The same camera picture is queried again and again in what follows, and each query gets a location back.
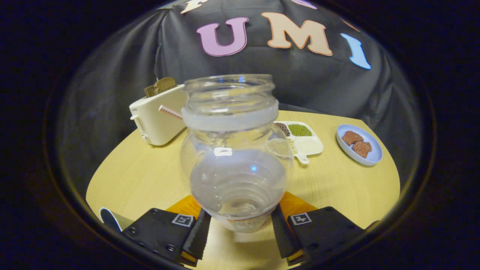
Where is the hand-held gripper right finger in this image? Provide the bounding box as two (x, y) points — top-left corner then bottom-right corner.
(271, 192), (366, 266)

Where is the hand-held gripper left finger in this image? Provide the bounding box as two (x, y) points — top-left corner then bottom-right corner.
(122, 195), (212, 267)

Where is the clear plastic juice bottle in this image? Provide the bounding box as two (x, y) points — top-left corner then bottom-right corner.
(180, 74), (294, 234)

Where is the pale green cup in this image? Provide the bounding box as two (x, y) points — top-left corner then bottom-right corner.
(99, 207), (135, 233)

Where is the wooden table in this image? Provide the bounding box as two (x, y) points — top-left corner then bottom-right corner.
(85, 110), (401, 270)

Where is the white divided bean dish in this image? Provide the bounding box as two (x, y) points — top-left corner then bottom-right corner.
(274, 121), (324, 165)

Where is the white toaster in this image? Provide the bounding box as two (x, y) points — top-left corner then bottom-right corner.
(129, 84), (188, 146)

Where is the brown cookie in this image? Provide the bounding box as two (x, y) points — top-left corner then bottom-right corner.
(352, 141), (372, 159)
(342, 130), (364, 146)

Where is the light blue plate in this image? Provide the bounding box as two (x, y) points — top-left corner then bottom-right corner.
(336, 124), (383, 167)

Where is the pink striped straw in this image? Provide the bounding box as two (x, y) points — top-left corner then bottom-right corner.
(159, 105), (183, 120)

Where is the brown toast slice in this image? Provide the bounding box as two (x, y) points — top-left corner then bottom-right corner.
(144, 77), (177, 98)

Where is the black backdrop cloth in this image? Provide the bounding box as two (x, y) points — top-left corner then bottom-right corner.
(56, 0), (424, 188)

